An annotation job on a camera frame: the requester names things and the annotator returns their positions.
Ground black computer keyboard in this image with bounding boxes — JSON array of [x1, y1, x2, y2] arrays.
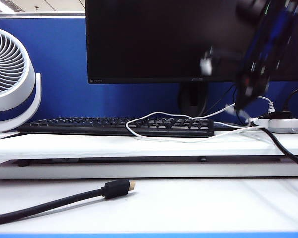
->
[[17, 116, 215, 139]]

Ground white desk riser shelf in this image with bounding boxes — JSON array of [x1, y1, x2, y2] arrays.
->
[[0, 130, 298, 179]]

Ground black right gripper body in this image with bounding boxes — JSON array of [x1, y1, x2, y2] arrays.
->
[[201, 47, 274, 114]]

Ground black HDMI cable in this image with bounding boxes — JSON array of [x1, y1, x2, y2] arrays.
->
[[0, 178, 137, 227]]

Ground white Type-C charging cable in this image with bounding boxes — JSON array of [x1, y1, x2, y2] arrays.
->
[[125, 103, 267, 144]]

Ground black computer monitor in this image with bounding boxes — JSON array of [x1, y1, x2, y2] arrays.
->
[[85, 0, 298, 117]]

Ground black plug with cable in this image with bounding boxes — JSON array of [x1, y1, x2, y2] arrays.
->
[[262, 86, 298, 121]]

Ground blue cubicle partition panel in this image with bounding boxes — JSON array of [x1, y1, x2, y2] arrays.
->
[[0, 13, 298, 124]]

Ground white power strip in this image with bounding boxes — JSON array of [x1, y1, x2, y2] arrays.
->
[[245, 117, 298, 134]]

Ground white round desk fan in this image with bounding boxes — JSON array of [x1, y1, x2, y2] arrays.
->
[[0, 26, 42, 134]]

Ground dark blue flat pad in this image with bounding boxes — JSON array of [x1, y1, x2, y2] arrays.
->
[[213, 121, 249, 132]]

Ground grey-white cable with clear plug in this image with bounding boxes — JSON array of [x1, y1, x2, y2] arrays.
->
[[257, 96, 276, 115]]

